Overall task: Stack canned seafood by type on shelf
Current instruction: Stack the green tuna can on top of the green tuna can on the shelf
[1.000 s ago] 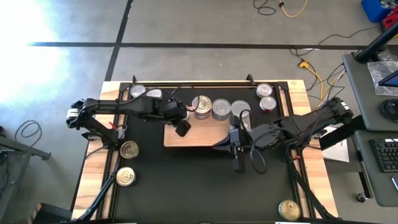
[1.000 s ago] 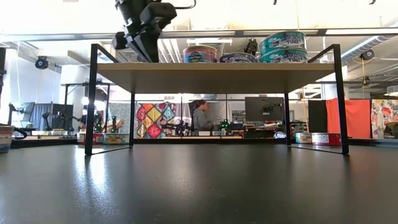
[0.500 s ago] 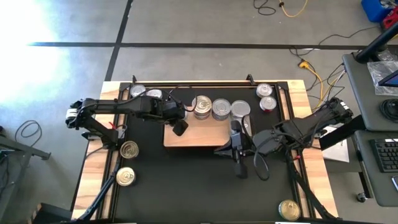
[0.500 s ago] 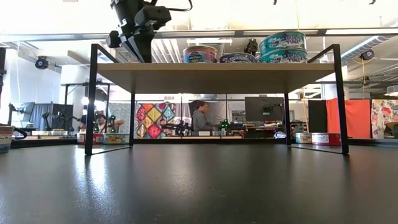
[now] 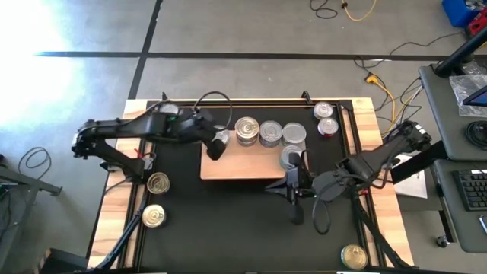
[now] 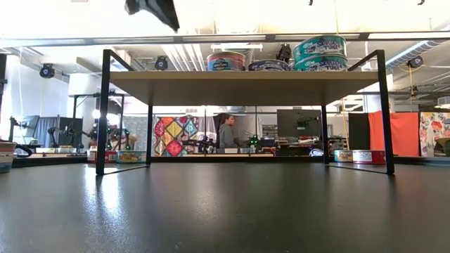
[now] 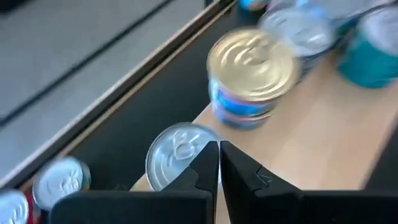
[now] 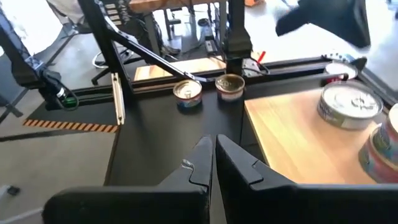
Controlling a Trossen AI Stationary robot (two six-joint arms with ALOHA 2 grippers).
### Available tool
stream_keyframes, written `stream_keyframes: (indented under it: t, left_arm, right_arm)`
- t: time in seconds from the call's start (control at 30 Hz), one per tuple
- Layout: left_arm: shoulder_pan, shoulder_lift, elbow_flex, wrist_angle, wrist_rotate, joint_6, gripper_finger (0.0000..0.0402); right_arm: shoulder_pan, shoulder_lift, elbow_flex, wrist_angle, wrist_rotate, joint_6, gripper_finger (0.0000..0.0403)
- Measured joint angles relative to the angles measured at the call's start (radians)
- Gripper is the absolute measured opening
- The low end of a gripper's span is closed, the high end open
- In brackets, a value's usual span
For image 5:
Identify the gold lid seafood can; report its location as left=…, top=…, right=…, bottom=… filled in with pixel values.
left=146, top=171, right=171, bottom=196
left=141, top=203, right=167, bottom=229
left=341, top=244, right=369, bottom=271

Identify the yellow floor cable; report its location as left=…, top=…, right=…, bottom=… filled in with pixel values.
left=341, top=0, right=378, bottom=23

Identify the black table mat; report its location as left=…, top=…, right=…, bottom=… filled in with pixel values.
left=146, top=103, right=361, bottom=273

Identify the yellow extension cord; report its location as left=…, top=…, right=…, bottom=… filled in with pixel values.
left=364, top=74, right=399, bottom=134

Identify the grey metal stand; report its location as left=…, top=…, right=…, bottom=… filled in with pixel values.
left=0, top=151, right=64, bottom=267

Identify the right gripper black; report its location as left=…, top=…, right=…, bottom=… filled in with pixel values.
left=265, top=151, right=317, bottom=226

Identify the grey desk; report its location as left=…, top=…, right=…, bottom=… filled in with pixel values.
left=418, top=62, right=487, bottom=161
left=433, top=158, right=487, bottom=254

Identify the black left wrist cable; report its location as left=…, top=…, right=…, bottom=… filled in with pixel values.
left=193, top=90, right=234, bottom=130

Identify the black desk beam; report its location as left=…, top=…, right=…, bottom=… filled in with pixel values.
left=390, top=140, right=449, bottom=186

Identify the blue screen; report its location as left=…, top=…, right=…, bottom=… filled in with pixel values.
left=463, top=85, right=487, bottom=107

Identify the white paper sheet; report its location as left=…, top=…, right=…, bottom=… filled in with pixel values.
left=391, top=154, right=429, bottom=199

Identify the coiled black cable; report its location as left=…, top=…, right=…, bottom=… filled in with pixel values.
left=464, top=120, right=487, bottom=150

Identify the blue rim silver can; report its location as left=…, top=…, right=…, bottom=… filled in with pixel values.
left=259, top=119, right=285, bottom=144

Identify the green white label can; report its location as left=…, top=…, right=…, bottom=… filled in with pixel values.
left=282, top=121, right=308, bottom=145

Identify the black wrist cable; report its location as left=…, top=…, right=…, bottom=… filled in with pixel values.
left=310, top=196, right=333, bottom=236
left=193, top=90, right=234, bottom=130

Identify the wooden cutting board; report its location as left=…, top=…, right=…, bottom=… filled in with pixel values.
left=200, top=130, right=310, bottom=180

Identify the black keyboard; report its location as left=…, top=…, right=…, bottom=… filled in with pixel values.
left=452, top=169, right=487, bottom=212

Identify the teal label tuna can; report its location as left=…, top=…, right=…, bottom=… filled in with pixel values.
left=280, top=144, right=306, bottom=170

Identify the blue bin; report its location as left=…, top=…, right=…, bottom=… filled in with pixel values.
left=441, top=0, right=482, bottom=28

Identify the black monitor pole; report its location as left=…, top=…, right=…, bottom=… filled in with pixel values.
left=435, top=28, right=487, bottom=77

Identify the black floor cable loop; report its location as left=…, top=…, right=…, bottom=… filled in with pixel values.
left=18, top=146, right=53, bottom=180
left=310, top=0, right=339, bottom=20

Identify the red container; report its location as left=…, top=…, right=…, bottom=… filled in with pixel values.
left=466, top=17, right=487, bottom=37

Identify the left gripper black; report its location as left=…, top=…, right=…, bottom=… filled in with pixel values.
left=167, top=108, right=229, bottom=161

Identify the black box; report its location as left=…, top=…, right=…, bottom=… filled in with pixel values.
left=37, top=247, right=92, bottom=274

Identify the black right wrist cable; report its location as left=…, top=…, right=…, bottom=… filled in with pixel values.
left=310, top=196, right=333, bottom=236

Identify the clear plastic bag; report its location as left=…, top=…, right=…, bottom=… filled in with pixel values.
left=448, top=74, right=487, bottom=118

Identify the long black floor cable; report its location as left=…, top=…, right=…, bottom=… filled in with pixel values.
left=353, top=32, right=463, bottom=72

